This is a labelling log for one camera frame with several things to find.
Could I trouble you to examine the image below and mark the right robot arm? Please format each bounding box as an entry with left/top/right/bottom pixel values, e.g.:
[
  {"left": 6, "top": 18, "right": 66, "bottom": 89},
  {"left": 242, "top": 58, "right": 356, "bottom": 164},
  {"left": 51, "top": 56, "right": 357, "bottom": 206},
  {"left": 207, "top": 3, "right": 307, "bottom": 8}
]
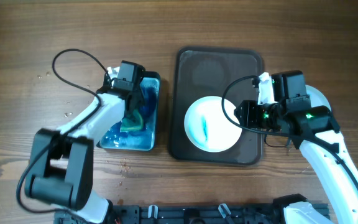
[{"left": 233, "top": 71, "right": 358, "bottom": 223}]

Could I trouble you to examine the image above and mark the black cable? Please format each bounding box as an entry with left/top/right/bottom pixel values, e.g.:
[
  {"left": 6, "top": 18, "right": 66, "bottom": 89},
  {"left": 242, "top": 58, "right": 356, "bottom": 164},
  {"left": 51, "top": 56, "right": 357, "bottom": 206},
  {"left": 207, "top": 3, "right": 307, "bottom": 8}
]
[
  {"left": 221, "top": 75, "right": 358, "bottom": 223},
  {"left": 16, "top": 48, "right": 111, "bottom": 214}
]

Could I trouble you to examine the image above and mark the white plate top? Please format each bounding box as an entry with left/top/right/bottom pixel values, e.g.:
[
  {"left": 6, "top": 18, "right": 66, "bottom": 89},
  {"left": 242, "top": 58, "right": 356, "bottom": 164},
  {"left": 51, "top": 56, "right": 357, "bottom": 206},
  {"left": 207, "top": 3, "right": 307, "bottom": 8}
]
[{"left": 184, "top": 96, "right": 242, "bottom": 152}]

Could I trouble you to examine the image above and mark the dark brown serving tray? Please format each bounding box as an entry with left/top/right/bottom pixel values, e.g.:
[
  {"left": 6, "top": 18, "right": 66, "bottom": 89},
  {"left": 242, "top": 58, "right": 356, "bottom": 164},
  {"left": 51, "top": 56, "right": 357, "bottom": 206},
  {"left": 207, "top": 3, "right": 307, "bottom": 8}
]
[{"left": 168, "top": 46, "right": 264, "bottom": 166}]

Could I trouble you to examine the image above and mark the right black cable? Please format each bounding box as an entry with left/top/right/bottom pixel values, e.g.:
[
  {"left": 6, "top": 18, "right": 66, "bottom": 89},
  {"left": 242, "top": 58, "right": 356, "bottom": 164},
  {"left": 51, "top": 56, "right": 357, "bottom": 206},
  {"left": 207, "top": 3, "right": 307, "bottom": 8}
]
[{"left": 221, "top": 75, "right": 358, "bottom": 223}]

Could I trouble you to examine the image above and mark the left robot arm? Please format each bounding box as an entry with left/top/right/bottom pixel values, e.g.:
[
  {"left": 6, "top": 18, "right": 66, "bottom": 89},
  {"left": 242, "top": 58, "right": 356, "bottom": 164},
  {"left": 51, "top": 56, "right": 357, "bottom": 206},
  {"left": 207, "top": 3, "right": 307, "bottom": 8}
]
[{"left": 16, "top": 61, "right": 147, "bottom": 223}]

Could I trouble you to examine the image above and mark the green scouring sponge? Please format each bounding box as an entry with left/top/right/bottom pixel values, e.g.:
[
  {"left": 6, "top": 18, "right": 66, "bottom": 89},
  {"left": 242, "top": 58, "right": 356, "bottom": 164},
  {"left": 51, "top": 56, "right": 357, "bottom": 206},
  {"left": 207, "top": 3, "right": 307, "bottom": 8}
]
[{"left": 120, "top": 110, "right": 144, "bottom": 132}]

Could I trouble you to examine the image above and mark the black tub blue water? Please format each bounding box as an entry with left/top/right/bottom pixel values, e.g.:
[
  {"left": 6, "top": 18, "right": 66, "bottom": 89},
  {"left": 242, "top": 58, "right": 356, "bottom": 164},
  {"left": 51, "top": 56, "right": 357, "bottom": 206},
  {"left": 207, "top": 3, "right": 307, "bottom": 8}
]
[{"left": 97, "top": 72, "right": 160, "bottom": 151}]

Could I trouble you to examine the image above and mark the left black cable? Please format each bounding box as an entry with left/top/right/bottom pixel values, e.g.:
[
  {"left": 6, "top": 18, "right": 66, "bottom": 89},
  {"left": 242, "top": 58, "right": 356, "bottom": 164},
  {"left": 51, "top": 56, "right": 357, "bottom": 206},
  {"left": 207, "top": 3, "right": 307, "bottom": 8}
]
[{"left": 16, "top": 48, "right": 111, "bottom": 214}]

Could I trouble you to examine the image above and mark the white plate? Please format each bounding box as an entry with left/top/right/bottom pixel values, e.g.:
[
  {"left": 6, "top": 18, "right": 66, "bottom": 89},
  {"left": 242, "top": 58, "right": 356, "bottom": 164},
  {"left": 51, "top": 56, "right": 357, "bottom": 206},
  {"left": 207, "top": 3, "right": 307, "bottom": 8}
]
[
  {"left": 184, "top": 96, "right": 242, "bottom": 152},
  {"left": 306, "top": 85, "right": 332, "bottom": 111}
]

